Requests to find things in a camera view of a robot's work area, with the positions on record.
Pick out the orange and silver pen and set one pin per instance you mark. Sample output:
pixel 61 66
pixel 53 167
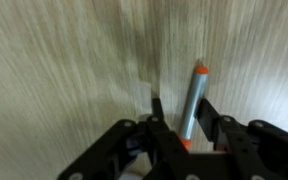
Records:
pixel 194 100

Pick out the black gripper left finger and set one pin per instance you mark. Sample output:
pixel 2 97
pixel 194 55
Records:
pixel 117 150

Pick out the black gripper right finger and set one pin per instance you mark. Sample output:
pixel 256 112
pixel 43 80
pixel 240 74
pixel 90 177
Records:
pixel 250 146

